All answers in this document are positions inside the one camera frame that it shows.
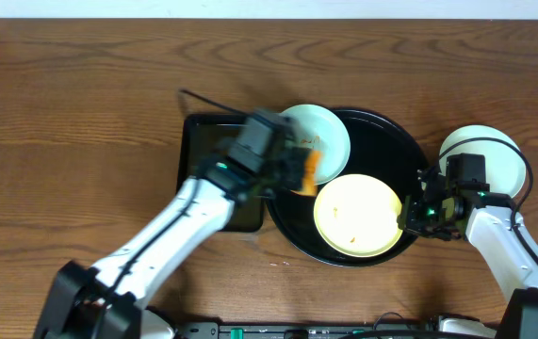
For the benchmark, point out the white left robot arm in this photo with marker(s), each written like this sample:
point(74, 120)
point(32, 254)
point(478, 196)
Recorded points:
point(110, 299)

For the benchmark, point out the round black serving tray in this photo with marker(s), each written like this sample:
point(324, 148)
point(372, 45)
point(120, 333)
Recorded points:
point(379, 148)

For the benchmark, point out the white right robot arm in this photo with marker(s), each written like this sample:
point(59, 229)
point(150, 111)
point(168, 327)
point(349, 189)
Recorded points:
point(491, 223)

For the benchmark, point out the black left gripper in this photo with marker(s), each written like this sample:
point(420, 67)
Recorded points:
point(294, 165)

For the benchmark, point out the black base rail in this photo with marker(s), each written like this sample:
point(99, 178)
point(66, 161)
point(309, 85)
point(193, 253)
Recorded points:
point(215, 330)

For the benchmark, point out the orange sponge with green scourer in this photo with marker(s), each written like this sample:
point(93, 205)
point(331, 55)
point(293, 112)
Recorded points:
point(307, 185)

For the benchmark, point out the black rectangular water tray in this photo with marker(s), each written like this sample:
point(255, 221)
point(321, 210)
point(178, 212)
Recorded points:
point(201, 134)

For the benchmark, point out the yellow plate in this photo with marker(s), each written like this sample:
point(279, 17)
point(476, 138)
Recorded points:
point(357, 215)

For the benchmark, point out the light blue plate with sauce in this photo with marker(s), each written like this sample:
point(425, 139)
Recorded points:
point(319, 129)

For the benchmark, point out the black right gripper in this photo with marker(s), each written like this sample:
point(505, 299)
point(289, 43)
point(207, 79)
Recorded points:
point(413, 218)

